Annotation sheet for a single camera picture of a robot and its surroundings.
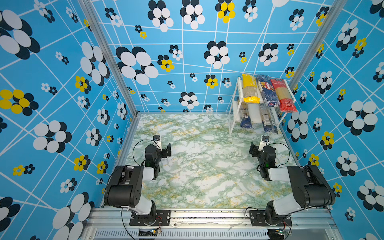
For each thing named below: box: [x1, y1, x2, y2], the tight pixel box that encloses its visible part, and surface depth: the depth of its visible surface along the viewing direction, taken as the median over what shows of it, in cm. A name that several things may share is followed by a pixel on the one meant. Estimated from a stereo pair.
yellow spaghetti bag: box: [242, 73, 260, 104], surface depth 84 cm
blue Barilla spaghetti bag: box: [256, 74, 280, 108], surface depth 82 cm
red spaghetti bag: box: [270, 78, 298, 113], surface depth 81 cm
